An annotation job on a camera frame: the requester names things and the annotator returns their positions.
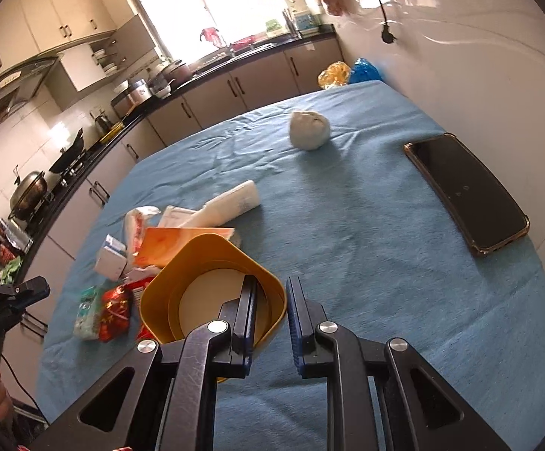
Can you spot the dark cooking pot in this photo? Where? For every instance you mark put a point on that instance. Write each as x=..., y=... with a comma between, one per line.
x=178, y=73

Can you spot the yellow plastic bowl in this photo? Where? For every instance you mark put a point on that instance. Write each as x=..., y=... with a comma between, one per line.
x=206, y=250

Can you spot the kitchen window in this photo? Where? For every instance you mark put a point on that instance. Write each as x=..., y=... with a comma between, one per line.
x=206, y=4

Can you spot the white paper box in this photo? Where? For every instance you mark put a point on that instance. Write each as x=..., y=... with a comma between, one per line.
x=176, y=216

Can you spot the red and white packet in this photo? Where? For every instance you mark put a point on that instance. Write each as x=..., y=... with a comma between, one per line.
x=138, y=286

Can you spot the green tissue packet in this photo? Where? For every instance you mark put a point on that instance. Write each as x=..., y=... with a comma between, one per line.
x=88, y=314

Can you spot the beige upper kitchen cabinets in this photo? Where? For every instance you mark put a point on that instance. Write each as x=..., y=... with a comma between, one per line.
x=42, y=19

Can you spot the black wok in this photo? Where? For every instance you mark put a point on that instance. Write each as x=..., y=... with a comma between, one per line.
x=68, y=155

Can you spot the range hood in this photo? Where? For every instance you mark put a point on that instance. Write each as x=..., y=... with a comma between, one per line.
x=9, y=84

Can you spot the red snack packet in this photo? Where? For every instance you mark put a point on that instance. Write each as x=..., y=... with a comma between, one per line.
x=116, y=314

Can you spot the white rolled tissue pack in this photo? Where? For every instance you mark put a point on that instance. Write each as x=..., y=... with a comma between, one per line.
x=230, y=202

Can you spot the grey lower kitchen cabinets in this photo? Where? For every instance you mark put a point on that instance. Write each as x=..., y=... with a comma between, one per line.
x=263, y=80

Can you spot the yellow plastic bag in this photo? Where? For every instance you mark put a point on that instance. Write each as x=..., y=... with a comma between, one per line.
x=334, y=75

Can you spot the red item on windowsill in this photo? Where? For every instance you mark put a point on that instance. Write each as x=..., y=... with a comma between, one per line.
x=210, y=36

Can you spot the open dish shelf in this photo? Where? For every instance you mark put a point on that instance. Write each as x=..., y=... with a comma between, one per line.
x=110, y=58

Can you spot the orange cardboard box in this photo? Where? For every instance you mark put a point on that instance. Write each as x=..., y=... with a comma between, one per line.
x=169, y=244

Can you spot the white and blue box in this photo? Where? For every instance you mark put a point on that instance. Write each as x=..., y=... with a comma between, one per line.
x=111, y=258

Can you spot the white and red wrapper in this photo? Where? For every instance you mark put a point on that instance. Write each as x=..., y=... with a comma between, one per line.
x=136, y=228

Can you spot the silver rice cooker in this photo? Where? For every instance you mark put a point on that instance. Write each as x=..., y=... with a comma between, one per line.
x=133, y=96

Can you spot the black kitchen countertop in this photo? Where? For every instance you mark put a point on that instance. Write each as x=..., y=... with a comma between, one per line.
x=112, y=136

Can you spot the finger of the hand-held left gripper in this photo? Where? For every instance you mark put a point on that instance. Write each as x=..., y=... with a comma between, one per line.
x=28, y=291

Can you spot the blue plastic bag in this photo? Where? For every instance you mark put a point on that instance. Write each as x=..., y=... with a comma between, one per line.
x=365, y=71

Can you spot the steel pot with lid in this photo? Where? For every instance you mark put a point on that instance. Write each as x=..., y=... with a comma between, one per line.
x=28, y=192

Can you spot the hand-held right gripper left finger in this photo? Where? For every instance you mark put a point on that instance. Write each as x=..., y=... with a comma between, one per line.
x=249, y=324

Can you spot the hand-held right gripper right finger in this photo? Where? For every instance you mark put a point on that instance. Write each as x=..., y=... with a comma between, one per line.
x=296, y=329

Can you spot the white crumpled ball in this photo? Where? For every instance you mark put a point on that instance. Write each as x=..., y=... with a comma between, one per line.
x=310, y=129

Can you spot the black smartphone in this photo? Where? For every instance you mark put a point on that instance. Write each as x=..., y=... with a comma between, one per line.
x=465, y=192

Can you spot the blue tablecloth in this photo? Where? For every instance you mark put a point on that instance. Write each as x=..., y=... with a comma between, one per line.
x=347, y=206

